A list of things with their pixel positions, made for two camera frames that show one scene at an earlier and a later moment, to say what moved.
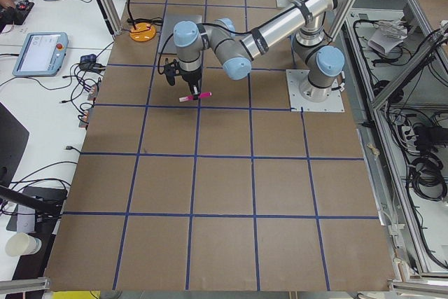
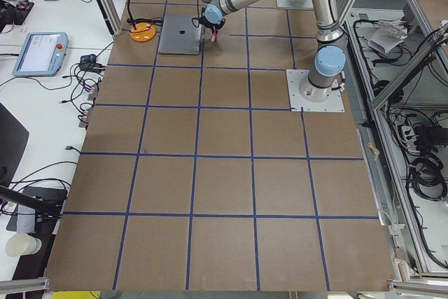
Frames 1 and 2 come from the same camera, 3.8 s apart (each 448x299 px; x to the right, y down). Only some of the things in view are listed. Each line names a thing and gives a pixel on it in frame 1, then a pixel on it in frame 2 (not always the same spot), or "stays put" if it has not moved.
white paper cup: [22, 243] stays put
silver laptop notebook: [168, 45] stays put
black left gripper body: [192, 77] to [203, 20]
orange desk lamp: [143, 32] stays put
